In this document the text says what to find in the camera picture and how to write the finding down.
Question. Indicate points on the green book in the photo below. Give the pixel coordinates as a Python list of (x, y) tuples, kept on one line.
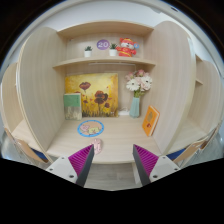
[(72, 106)]

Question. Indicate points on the left wooden chair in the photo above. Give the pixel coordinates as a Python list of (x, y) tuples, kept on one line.
[(25, 148)]

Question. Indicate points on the wooden chair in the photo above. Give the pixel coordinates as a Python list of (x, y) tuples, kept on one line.
[(25, 148), (182, 156)]

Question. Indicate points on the pink white flower bouquet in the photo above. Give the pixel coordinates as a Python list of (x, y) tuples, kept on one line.
[(138, 82)]

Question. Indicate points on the small potted plant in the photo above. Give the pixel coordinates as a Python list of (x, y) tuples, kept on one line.
[(112, 49), (88, 51)]

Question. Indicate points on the right wooden chair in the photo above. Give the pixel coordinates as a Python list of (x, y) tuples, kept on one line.
[(182, 156)]

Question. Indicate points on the round blue mouse pad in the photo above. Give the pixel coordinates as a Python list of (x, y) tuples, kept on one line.
[(90, 128)]

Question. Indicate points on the pink computer mouse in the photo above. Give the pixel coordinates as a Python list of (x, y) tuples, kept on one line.
[(97, 143)]

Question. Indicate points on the purple number 20 sign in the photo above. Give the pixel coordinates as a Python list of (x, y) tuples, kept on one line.
[(102, 44)]

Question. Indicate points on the orange book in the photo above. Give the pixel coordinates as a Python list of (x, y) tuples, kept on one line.
[(150, 120)]

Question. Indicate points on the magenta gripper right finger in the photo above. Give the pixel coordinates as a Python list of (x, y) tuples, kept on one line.
[(151, 167)]

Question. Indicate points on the red plush doll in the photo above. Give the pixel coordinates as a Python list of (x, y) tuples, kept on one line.
[(127, 47)]

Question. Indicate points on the small white box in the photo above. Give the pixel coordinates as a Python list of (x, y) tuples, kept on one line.
[(123, 112)]

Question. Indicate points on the yellow poppy flower painting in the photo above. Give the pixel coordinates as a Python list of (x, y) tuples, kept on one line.
[(99, 93)]

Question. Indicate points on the left small potted plant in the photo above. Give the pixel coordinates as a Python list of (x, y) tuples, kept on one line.
[(88, 51)]

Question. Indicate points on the wooden desk cubicle with shelves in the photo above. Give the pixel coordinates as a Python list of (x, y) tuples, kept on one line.
[(99, 55)]

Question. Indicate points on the light blue vase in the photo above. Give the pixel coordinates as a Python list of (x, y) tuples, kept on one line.
[(134, 110)]

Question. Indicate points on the right small potted plant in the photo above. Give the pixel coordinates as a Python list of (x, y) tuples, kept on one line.
[(112, 49)]

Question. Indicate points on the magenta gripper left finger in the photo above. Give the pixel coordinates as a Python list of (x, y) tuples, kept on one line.
[(74, 168)]

